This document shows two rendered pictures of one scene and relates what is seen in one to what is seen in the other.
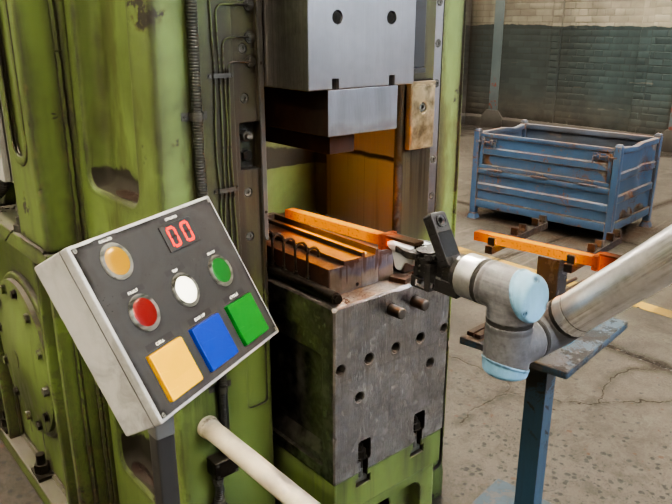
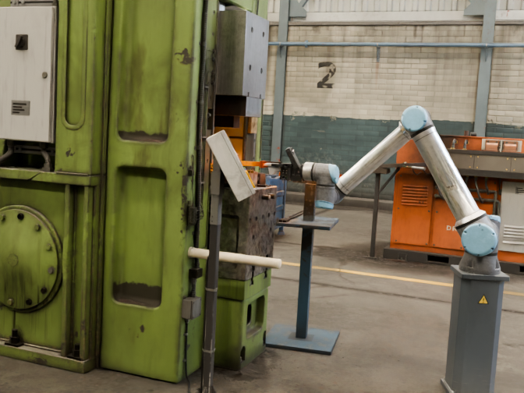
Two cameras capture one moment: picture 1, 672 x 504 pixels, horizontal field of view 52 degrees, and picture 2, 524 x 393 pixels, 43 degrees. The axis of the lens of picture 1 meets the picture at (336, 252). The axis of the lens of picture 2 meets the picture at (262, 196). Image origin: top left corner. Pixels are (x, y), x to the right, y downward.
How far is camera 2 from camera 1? 2.13 m
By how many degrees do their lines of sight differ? 30
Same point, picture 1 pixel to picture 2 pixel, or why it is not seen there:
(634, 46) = not seen: hidden behind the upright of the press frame
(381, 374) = (259, 228)
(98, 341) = (232, 164)
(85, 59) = (122, 77)
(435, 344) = (272, 221)
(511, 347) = (329, 193)
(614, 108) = not seen: hidden behind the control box
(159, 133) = (190, 107)
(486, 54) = not seen: hidden behind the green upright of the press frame
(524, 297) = (334, 171)
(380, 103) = (257, 105)
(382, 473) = (256, 282)
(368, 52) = (256, 83)
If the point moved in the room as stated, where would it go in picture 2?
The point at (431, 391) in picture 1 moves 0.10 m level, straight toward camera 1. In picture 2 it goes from (270, 245) to (277, 249)
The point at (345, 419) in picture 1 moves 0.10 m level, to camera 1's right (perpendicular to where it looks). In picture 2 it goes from (249, 246) to (267, 246)
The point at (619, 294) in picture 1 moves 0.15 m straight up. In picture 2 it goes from (363, 171) to (366, 140)
